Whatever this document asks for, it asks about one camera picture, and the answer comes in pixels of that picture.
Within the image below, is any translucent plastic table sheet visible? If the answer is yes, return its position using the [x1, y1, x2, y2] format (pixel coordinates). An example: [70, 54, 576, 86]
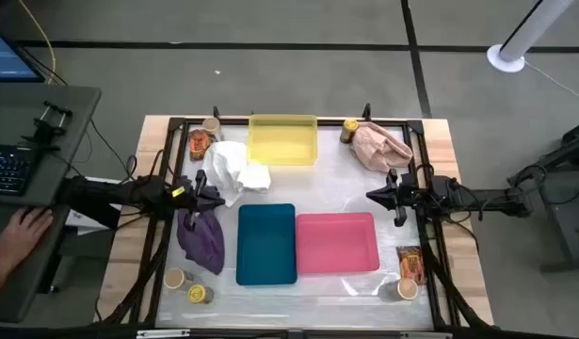
[155, 122, 435, 330]

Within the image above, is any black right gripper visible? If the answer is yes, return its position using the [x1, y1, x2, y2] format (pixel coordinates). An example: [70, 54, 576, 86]
[365, 168, 431, 228]

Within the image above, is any black desk cable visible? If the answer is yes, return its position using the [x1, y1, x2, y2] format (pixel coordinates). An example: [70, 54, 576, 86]
[88, 118, 138, 183]

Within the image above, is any person's hand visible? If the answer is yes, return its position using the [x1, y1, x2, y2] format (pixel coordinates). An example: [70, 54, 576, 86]
[0, 206, 55, 270]

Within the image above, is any yellow lidded spice jar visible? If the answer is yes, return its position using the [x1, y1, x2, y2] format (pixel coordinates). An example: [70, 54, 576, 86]
[340, 118, 360, 145]
[186, 283, 216, 305]

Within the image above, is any tan lidded seasoning canister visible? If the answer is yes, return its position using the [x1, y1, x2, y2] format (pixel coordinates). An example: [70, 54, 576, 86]
[378, 277, 420, 303]
[201, 116, 223, 141]
[163, 267, 195, 292]

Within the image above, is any white cloth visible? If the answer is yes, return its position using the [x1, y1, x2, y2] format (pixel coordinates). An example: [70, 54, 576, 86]
[201, 140, 273, 209]

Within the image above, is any blue plastic tray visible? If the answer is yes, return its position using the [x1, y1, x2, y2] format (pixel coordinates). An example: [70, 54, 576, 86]
[235, 202, 298, 287]

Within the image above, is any orange spice packet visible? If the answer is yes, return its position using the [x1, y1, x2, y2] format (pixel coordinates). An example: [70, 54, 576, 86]
[188, 129, 213, 162]
[395, 245, 426, 286]

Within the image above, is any silver metal bracket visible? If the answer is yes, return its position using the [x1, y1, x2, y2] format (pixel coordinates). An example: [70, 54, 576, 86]
[400, 331, 454, 339]
[136, 328, 191, 339]

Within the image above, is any black clamp device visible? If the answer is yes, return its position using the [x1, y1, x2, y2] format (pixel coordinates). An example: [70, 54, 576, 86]
[19, 100, 74, 153]

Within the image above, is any purple cloth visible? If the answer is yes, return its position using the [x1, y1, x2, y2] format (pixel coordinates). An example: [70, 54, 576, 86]
[176, 186, 226, 276]

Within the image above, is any black cable bundle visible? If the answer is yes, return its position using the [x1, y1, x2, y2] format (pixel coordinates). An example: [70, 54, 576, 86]
[424, 253, 493, 331]
[99, 225, 170, 326]

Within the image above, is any yellow cable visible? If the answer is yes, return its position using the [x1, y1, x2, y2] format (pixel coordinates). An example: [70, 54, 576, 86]
[17, 0, 57, 86]

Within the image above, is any dark grey equipment stand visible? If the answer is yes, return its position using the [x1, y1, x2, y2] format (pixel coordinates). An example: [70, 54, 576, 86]
[507, 117, 579, 274]

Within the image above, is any pink plastic tray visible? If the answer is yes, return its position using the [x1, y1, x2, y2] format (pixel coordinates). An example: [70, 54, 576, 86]
[295, 211, 381, 276]

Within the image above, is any black keyboard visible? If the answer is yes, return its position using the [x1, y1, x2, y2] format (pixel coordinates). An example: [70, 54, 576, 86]
[0, 143, 39, 197]

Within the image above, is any pale pink cloth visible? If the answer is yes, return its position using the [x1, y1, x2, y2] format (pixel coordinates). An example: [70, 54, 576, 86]
[350, 121, 414, 174]

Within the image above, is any black metal table frame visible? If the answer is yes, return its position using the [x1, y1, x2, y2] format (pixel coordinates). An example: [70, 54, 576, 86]
[98, 104, 495, 339]

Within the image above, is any white box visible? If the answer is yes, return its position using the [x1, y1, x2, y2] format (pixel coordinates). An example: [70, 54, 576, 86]
[64, 176, 125, 236]

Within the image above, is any grey desk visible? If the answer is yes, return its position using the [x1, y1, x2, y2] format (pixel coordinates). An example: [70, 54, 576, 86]
[0, 84, 103, 324]

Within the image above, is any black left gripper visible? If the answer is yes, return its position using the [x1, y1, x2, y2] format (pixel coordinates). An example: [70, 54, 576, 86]
[173, 169, 227, 232]

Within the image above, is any white cable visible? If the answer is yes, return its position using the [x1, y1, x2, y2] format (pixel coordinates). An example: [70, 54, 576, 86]
[523, 59, 579, 100]

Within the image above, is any yellow plastic tray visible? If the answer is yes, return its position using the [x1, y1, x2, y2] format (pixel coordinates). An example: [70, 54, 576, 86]
[247, 113, 319, 168]

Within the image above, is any white pole with base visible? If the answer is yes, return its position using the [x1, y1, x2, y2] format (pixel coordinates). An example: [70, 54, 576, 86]
[486, 0, 577, 74]

